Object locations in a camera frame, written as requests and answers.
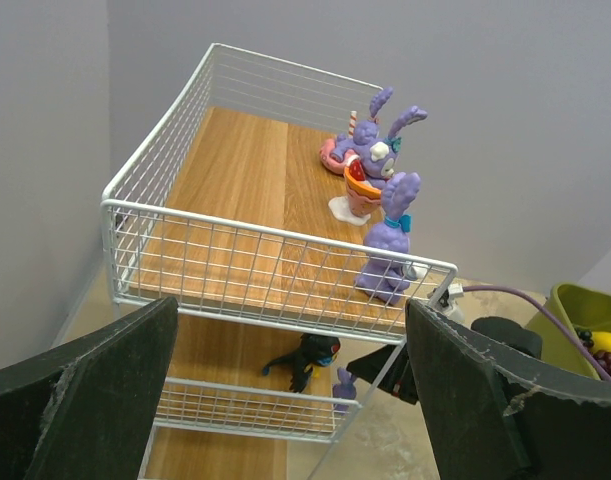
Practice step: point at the dark blue grape bunch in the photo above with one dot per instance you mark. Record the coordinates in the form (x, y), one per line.
(585, 336)

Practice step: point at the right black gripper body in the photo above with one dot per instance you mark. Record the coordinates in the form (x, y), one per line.
(510, 333)

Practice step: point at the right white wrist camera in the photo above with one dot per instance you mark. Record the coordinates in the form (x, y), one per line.
(447, 303)

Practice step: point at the small purple bunny toy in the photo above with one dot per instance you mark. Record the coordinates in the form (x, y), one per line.
(381, 276)

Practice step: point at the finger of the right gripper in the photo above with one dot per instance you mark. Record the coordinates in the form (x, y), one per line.
(397, 381)

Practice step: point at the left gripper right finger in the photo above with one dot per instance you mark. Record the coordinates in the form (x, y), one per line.
(492, 412)

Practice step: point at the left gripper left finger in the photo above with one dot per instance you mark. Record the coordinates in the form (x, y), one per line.
(84, 410)

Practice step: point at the white wire wooden shelf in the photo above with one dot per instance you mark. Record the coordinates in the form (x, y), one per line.
(224, 208)

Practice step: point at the yellow mango toy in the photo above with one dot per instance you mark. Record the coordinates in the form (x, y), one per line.
(599, 341)

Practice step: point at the purple bunny with red heart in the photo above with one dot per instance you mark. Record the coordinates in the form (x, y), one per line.
(345, 388)

